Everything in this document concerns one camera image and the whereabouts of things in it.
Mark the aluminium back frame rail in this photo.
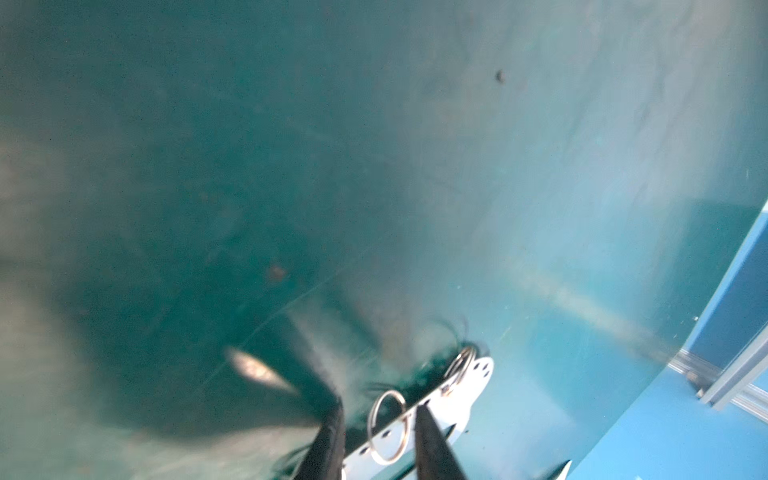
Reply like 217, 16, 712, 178
667, 326, 767, 424

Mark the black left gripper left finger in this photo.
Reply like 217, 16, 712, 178
292, 399, 346, 480

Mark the grey key holder plate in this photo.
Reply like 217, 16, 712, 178
341, 345, 494, 479

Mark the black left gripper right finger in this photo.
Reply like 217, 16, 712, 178
415, 405, 466, 480

